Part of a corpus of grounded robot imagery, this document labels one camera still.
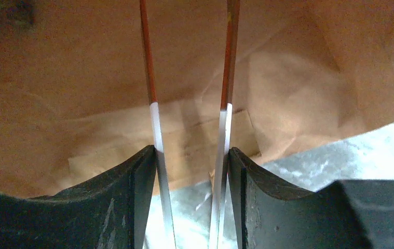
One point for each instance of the translucent right gripper left finger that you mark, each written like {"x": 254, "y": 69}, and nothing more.
{"x": 109, "y": 210}

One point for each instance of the translucent right gripper right finger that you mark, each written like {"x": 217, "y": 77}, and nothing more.
{"x": 270, "y": 212}

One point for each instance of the red paper bag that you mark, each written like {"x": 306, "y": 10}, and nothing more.
{"x": 73, "y": 93}

